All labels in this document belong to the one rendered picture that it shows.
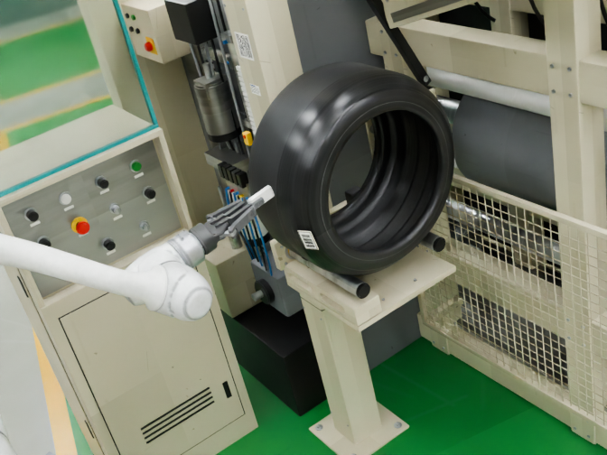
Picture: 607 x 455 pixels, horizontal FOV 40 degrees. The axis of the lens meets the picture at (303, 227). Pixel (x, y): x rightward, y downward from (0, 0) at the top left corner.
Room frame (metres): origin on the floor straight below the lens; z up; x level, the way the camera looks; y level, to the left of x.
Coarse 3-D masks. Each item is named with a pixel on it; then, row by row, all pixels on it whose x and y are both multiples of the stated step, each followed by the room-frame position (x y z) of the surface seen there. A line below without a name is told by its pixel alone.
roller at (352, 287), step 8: (296, 256) 2.08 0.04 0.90; (304, 264) 2.04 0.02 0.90; (312, 264) 2.01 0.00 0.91; (320, 272) 1.97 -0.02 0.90; (328, 272) 1.94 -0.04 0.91; (336, 280) 1.90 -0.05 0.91; (344, 280) 1.88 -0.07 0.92; (352, 280) 1.86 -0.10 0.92; (360, 280) 1.86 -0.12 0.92; (344, 288) 1.87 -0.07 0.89; (352, 288) 1.84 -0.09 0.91; (360, 288) 1.82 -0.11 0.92; (368, 288) 1.83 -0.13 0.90; (360, 296) 1.82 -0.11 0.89
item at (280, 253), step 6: (342, 204) 2.24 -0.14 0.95; (330, 210) 2.22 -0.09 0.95; (336, 210) 2.22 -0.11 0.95; (276, 246) 2.11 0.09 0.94; (282, 246) 2.11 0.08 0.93; (276, 252) 2.11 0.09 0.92; (282, 252) 2.11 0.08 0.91; (276, 258) 2.11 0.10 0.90; (282, 258) 2.11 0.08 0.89; (288, 258) 2.12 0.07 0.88; (276, 264) 2.12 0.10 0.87; (282, 264) 2.11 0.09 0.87; (282, 270) 2.11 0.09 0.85
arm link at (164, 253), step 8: (160, 248) 1.71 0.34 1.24; (168, 248) 1.71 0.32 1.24; (144, 256) 1.70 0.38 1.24; (152, 256) 1.68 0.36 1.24; (160, 256) 1.67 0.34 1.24; (168, 256) 1.67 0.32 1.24; (176, 256) 1.69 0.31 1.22; (136, 264) 1.68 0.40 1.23; (144, 264) 1.67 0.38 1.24; (152, 264) 1.65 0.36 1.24; (160, 264) 1.64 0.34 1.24; (184, 264) 1.69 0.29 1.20; (136, 304) 1.64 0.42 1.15
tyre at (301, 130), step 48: (288, 96) 2.01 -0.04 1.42; (336, 96) 1.90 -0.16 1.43; (384, 96) 1.92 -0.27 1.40; (432, 96) 2.02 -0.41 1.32; (288, 144) 1.87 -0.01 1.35; (336, 144) 1.84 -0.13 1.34; (384, 144) 2.23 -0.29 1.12; (432, 144) 2.12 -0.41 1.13; (288, 192) 1.82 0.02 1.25; (384, 192) 2.19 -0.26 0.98; (432, 192) 1.99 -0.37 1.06; (288, 240) 1.86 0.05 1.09; (336, 240) 1.81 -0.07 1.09; (384, 240) 2.04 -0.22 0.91
